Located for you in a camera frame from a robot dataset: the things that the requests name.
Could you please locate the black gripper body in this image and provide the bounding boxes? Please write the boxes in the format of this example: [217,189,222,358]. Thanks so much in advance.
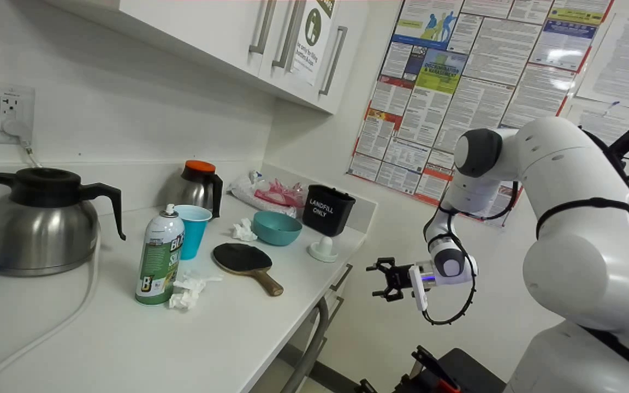
[396,261,421,302]

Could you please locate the small white dish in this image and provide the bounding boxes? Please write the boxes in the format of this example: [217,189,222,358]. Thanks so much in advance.
[305,235,341,264]

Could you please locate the black plastic bin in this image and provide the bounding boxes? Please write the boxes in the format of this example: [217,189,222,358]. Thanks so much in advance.
[301,184,359,237]

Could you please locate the black base board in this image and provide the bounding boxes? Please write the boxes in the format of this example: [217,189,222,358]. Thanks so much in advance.
[392,345,509,393]

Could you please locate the teal bowl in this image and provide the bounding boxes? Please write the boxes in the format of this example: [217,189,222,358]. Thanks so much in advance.
[248,209,303,249]

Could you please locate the plastic bag with red print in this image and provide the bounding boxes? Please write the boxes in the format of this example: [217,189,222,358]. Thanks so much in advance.
[225,167,309,219]

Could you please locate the black table tennis paddle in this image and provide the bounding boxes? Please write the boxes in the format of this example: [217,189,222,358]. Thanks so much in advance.
[210,240,285,299]

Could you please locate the crumpled white tissue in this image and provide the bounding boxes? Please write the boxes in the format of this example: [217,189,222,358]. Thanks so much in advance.
[166,272,218,315]
[228,215,259,245]

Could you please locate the blue plastic cup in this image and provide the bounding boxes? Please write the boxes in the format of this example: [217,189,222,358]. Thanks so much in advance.
[173,203,214,261]

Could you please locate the steel carafe with orange lid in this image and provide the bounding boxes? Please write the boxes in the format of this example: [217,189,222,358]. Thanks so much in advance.
[157,159,225,221]

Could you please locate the plain white cabinet door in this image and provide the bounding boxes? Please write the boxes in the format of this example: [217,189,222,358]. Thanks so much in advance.
[116,0,281,78]
[313,0,371,118]

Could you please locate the green and white spray can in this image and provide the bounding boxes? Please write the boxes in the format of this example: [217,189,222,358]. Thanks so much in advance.
[132,203,187,306]

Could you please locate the white cabinet door with sign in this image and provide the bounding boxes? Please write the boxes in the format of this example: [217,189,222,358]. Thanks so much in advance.
[268,0,335,104]

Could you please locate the green and white safety sign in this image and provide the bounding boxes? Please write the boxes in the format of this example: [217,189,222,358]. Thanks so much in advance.
[288,0,338,89]

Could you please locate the large steel kettle black lid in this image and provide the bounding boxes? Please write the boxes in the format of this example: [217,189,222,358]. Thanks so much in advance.
[0,166,128,279]

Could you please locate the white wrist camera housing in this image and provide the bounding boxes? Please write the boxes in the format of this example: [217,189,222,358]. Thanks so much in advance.
[408,264,434,316]

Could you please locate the white cabinet front long handle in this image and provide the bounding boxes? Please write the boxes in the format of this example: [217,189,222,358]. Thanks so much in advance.
[313,291,349,345]

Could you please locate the white drawer curved steel handle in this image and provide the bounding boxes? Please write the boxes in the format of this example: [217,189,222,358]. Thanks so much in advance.
[256,293,332,393]

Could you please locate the black clamp with orange handle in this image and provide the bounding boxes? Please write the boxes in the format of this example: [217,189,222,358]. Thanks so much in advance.
[408,345,462,393]

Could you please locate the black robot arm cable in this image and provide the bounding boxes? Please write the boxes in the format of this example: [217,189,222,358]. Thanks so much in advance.
[421,178,629,327]

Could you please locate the large multi-panel wall poster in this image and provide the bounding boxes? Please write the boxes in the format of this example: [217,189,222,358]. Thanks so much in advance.
[348,0,615,209]

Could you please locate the white power plug cord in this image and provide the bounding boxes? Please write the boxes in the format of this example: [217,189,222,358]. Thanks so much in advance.
[0,115,41,169]

